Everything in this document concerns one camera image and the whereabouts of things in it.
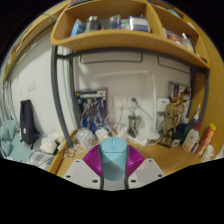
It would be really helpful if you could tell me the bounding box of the light blue computer mouse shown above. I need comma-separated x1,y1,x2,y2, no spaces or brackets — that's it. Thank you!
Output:
98,136,130,182

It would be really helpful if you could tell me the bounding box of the blue bottle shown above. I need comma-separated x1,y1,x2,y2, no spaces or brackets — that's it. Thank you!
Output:
179,122,189,134

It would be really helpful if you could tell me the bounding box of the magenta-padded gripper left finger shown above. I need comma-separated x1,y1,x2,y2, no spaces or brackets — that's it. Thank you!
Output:
62,143,107,191

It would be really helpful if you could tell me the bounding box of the white power adapter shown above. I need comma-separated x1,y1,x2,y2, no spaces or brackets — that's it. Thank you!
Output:
94,128,109,141

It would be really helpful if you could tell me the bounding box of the metal cup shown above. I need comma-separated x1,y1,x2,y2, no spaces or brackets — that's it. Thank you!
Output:
128,113,142,138

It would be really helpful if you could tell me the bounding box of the white wall socket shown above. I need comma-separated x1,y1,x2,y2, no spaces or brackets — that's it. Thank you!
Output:
113,95,129,110

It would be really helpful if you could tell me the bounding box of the checked blue white cloth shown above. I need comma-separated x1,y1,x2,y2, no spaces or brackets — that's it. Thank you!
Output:
28,149,56,171

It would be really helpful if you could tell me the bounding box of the red yellow chips can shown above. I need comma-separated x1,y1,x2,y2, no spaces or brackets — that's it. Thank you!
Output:
196,123,217,158

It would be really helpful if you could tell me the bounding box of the black bag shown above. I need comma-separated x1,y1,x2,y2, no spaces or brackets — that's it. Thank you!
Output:
19,99,41,146

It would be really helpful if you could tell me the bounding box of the wooden shelf unit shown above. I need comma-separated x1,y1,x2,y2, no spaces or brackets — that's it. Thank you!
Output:
49,0,212,69

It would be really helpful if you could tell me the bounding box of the white lotion pump bottle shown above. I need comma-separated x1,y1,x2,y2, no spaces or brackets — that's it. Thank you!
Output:
181,121,201,153

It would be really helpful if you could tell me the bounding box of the robot model kit box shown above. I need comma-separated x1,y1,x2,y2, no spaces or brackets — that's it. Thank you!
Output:
75,88,109,131

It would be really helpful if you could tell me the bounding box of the grey metal frame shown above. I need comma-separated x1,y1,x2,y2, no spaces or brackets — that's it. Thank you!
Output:
49,44,211,148

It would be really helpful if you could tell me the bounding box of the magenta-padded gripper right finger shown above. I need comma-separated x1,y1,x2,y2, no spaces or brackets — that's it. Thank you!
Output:
123,144,166,191

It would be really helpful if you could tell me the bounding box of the white cable bundle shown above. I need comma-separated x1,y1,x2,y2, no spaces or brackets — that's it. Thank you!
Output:
71,113,161,151

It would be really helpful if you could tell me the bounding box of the white crumpled cloth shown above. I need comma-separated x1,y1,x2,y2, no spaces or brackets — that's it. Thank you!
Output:
39,133,63,154

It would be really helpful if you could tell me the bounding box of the clear plastic bag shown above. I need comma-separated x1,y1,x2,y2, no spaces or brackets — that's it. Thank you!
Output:
75,128,96,149

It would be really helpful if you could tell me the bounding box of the teal blanket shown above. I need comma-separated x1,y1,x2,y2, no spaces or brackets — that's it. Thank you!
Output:
0,119,21,158

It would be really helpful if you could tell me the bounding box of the white desk lamp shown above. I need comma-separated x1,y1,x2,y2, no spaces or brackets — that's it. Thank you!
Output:
94,70,161,141

